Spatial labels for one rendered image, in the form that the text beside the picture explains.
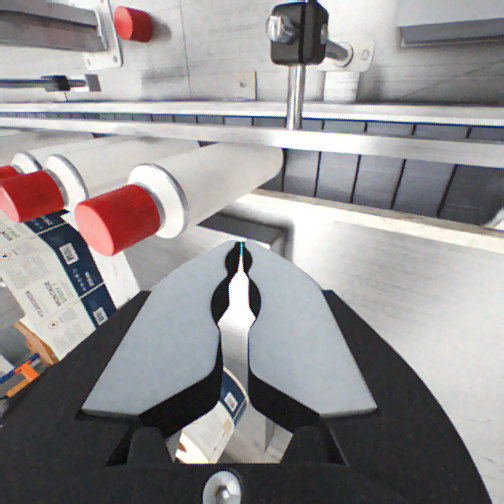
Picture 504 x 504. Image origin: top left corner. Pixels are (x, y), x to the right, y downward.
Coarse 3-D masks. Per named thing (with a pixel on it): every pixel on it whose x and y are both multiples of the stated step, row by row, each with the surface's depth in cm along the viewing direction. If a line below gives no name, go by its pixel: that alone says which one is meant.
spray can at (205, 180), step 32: (160, 160) 17; (192, 160) 18; (224, 160) 20; (256, 160) 23; (128, 192) 15; (160, 192) 15; (192, 192) 17; (224, 192) 20; (96, 224) 13; (128, 224) 14; (160, 224) 16; (192, 224) 18
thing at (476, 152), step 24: (0, 120) 38; (24, 120) 35; (48, 120) 32; (72, 120) 30; (96, 120) 28; (264, 144) 20; (288, 144) 19; (312, 144) 18; (336, 144) 17; (360, 144) 17; (384, 144) 16; (408, 144) 15; (432, 144) 15; (456, 144) 14; (480, 144) 14
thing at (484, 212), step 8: (496, 176) 20; (488, 184) 20; (496, 184) 20; (488, 192) 20; (496, 192) 20; (488, 200) 20; (496, 200) 20; (480, 208) 21; (488, 208) 20; (496, 208) 19; (480, 216) 20; (488, 216) 19; (496, 216) 17; (480, 224) 20; (488, 224) 18; (496, 224) 18
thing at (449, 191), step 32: (320, 128) 25; (352, 128) 23; (384, 128) 22; (416, 128) 21; (448, 128) 20; (480, 128) 19; (288, 160) 28; (320, 160) 26; (352, 160) 25; (384, 160) 23; (416, 160) 22; (288, 192) 30; (320, 192) 28; (352, 192) 26; (384, 192) 25; (416, 192) 23; (448, 192) 22; (480, 192) 21
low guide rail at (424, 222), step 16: (256, 192) 28; (272, 192) 28; (288, 208) 27; (304, 208) 26; (320, 208) 25; (336, 208) 24; (352, 208) 24; (368, 208) 24; (368, 224) 23; (384, 224) 23; (400, 224) 22; (416, 224) 21; (432, 224) 21; (448, 224) 21; (464, 224) 21; (448, 240) 21; (464, 240) 20; (480, 240) 20; (496, 240) 19
